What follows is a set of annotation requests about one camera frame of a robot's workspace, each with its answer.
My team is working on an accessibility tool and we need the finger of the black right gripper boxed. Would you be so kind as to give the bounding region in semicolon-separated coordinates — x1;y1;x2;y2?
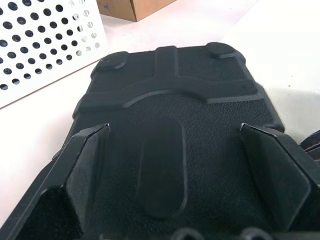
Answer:
298;129;320;161

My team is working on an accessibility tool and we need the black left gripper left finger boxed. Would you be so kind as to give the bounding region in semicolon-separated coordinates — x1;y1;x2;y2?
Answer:
0;122;112;240

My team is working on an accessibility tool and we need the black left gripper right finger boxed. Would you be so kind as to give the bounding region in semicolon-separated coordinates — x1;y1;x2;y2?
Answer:
238;122;320;240

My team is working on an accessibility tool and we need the black plastic tool case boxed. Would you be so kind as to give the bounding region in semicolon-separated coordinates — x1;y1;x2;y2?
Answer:
32;41;286;240

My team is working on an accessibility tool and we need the white perforated plastic basket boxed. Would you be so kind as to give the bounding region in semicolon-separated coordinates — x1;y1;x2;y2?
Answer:
0;0;109;110

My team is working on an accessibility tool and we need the brown cardboard box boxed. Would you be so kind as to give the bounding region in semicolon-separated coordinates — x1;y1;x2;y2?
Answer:
96;0;177;23

